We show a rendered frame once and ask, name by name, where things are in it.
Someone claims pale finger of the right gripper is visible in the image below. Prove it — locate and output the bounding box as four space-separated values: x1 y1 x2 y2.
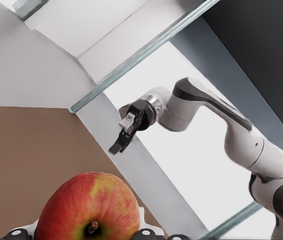
118 112 136 130

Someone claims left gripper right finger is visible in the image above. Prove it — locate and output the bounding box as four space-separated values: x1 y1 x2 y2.
130 206 168 240

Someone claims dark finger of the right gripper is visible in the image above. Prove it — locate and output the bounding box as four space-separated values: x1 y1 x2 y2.
108 129 134 155

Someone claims red yellow apple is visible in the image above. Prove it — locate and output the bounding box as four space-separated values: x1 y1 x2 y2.
35 171 141 240

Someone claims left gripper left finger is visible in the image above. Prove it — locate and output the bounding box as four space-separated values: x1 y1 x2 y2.
2 219 40 240

